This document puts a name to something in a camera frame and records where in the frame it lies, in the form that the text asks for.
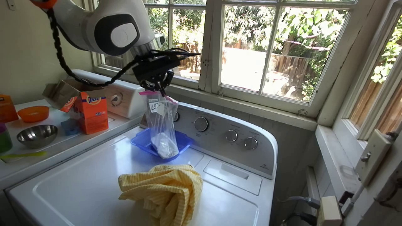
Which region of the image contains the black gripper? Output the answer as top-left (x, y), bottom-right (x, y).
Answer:
top-left (132, 50), bottom-right (180, 97)

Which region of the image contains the clear plastic zip bag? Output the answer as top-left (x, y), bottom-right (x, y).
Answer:
top-left (141, 90), bottom-right (179, 160)

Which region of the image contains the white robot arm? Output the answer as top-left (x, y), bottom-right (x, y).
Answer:
top-left (31, 0), bottom-right (181, 95)

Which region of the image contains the orange detergent box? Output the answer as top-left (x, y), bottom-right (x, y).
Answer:
top-left (77, 92), bottom-right (109, 134)

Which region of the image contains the open brown cardboard box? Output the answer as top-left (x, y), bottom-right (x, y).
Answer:
top-left (43, 78), bottom-right (105, 112)

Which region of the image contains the blue plastic tray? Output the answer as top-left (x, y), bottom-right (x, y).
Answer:
top-left (132, 129), bottom-right (194, 162)

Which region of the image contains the white dryer machine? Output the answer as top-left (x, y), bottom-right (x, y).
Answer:
top-left (0, 80), bottom-right (146, 190)

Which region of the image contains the blue scoop cup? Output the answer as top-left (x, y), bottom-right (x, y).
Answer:
top-left (61, 119), bottom-right (81, 136)

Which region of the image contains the white washing machine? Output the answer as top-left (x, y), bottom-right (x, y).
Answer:
top-left (7, 103), bottom-right (278, 226)

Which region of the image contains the yellow waffle cloth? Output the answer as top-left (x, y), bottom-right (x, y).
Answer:
top-left (119, 165), bottom-right (204, 226)

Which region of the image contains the orange plastic bowl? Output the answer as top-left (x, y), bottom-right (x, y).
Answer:
top-left (18, 106), bottom-right (50, 123)

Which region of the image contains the steel bowl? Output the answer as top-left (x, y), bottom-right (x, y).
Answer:
top-left (17, 124), bottom-right (58, 149)

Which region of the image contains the green plastic utensil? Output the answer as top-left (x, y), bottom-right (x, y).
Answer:
top-left (0, 151), bottom-right (48, 161)

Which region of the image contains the green purple cup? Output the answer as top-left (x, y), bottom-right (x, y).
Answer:
top-left (0, 123), bottom-right (13, 153)

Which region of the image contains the black braided cable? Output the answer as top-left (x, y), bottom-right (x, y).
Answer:
top-left (46, 8), bottom-right (202, 88)

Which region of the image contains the beige wall plug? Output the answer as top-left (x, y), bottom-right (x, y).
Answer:
top-left (317, 196), bottom-right (342, 226)

